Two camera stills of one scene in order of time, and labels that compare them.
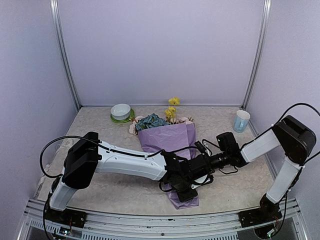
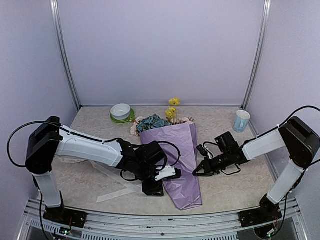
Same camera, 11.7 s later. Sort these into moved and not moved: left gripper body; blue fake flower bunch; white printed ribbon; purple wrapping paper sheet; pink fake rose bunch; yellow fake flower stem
Moved: white printed ribbon; left gripper body
Not moved: purple wrapping paper sheet; pink fake rose bunch; yellow fake flower stem; blue fake flower bunch
